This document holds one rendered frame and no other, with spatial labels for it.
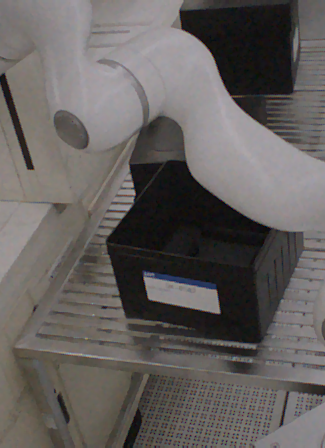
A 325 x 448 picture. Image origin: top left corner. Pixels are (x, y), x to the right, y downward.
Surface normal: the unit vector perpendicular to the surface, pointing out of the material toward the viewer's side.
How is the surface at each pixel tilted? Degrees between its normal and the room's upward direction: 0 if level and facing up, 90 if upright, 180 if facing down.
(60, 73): 47
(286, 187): 57
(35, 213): 0
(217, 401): 0
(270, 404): 0
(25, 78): 90
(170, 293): 90
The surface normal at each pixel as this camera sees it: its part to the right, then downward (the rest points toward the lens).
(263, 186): -0.28, 0.18
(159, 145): -0.16, -0.79
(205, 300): -0.42, 0.60
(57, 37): -0.59, -0.11
